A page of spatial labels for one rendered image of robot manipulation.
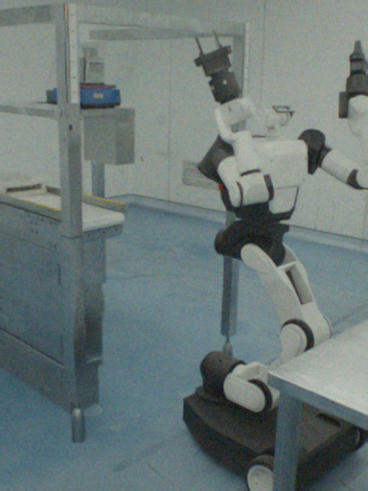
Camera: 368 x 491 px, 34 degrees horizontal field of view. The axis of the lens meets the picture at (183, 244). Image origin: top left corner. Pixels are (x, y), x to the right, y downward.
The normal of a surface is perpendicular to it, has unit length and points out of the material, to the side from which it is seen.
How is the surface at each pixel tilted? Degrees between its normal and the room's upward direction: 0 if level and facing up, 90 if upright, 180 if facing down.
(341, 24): 90
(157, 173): 90
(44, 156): 90
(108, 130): 90
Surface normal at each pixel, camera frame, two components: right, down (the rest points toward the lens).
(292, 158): 0.56, 0.23
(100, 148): -0.70, 0.18
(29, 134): 0.76, 0.19
